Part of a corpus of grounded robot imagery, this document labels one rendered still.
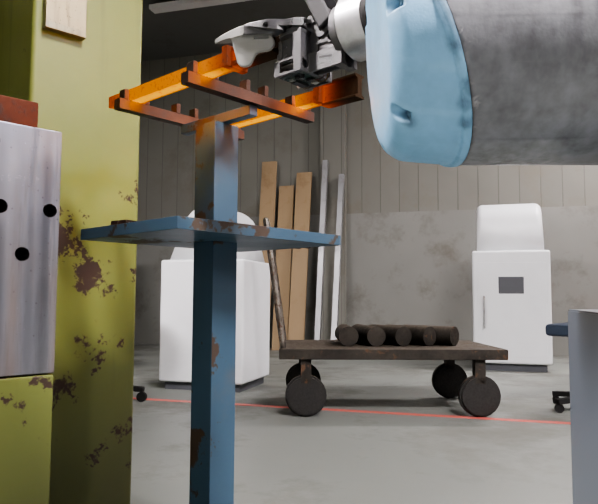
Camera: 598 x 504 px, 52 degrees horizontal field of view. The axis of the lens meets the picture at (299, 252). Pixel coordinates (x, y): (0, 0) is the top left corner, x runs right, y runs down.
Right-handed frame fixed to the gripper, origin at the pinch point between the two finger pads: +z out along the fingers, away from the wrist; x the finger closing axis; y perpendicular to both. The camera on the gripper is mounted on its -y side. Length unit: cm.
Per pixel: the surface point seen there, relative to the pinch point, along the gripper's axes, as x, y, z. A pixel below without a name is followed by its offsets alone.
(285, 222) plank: 469, -50, 428
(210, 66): -1.6, 0.8, 7.9
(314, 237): 23.7, 27.4, 6.6
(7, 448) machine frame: -19, 65, 40
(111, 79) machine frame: 10, -12, 57
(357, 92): 22.8, 1.6, -4.3
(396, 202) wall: 542, -72, 320
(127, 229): -8.1, 27.6, 21.1
